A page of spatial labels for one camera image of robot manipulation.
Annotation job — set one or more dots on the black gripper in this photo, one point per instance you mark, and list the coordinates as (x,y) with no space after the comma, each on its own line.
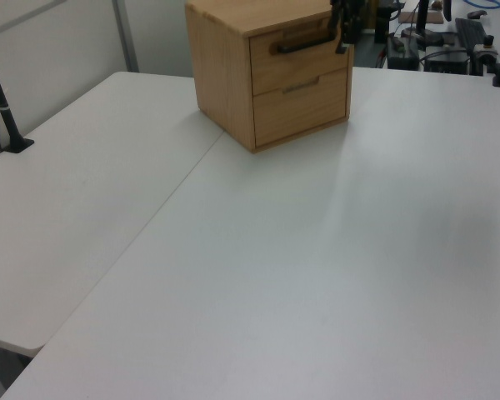
(353,10)

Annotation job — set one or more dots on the wooden drawer with notch grip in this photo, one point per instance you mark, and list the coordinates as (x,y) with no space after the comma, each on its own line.
(300,110)

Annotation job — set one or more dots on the light wooden two-drawer cabinet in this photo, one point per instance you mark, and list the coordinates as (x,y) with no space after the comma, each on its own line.
(221,71)

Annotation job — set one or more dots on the black box with green part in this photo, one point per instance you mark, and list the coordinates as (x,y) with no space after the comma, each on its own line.
(402,54)

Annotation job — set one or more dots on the black monitor stand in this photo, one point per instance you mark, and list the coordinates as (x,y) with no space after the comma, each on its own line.
(421,21)

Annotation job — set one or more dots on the brown cardboard sheet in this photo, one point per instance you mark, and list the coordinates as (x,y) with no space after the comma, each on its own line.
(433,17)

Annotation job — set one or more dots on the dark equipment box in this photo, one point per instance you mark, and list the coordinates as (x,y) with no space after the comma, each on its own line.
(446,60)

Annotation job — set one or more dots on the black computer keyboard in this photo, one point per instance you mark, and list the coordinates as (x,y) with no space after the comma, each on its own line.
(471,33)

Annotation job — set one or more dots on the black computer mouse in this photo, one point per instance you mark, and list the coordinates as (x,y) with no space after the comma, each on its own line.
(477,14)

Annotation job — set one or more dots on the grey device with black knob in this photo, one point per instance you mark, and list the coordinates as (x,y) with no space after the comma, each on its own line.
(486,49)

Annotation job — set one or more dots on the black camera stand pole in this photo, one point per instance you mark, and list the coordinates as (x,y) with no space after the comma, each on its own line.
(2,108)

